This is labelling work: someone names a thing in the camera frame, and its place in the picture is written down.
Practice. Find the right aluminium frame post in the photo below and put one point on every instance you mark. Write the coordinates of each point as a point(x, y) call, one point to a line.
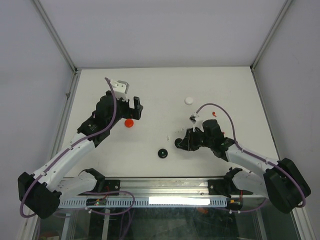
point(271, 33)

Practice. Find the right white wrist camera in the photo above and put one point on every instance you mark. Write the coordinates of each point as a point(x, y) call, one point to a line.
point(196, 121)

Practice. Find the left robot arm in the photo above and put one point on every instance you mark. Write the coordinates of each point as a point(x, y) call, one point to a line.
point(89, 135)

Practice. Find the aluminium mounting rail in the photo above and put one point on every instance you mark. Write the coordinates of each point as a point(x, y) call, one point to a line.
point(160, 187)

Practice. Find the orange earbud case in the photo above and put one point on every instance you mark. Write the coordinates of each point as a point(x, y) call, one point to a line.
point(129, 123)

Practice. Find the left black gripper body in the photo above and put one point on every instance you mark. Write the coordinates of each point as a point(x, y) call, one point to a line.
point(124, 110)

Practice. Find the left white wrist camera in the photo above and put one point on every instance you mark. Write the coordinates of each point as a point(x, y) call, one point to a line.
point(120, 89)

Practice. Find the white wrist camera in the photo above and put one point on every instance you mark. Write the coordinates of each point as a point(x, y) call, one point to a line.
point(196, 121)
point(120, 89)

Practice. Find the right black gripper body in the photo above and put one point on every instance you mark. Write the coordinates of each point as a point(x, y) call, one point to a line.
point(196, 139)

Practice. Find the left aluminium frame post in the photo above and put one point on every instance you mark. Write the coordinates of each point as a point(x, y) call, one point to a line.
point(54, 34)

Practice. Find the white earbud case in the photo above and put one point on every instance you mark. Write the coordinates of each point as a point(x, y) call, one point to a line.
point(188, 101)

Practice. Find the black earbud case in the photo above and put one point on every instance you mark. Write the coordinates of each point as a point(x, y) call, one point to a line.
point(162, 153)
point(177, 142)

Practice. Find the aluminium frame post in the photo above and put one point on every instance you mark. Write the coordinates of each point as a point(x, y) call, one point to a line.
point(54, 34)
point(271, 33)

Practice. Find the white slotted cable duct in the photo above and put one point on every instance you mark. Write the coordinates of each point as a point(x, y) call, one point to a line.
point(143, 202)

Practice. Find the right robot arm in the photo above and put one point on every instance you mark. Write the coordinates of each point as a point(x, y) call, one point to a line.
point(279, 181)

